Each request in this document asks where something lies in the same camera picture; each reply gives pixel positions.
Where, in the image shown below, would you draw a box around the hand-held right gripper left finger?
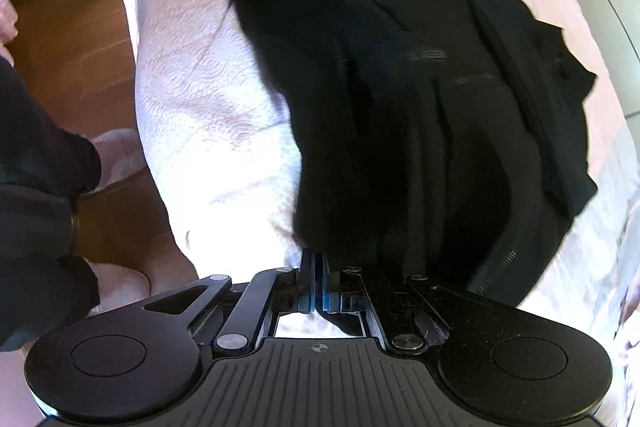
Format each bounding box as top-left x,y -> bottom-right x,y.
144,252 -> 316,354

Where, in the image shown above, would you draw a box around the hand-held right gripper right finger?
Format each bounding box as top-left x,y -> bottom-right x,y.
315,252 -> 453,352

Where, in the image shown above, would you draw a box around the black zip jacket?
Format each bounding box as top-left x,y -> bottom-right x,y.
204,0 -> 599,303

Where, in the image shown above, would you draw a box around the pink fuzzy slipper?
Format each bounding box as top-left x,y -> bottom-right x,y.
92,128 -> 147,195

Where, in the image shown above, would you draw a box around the person's dark pants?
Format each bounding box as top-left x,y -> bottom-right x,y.
0,54 -> 103,353

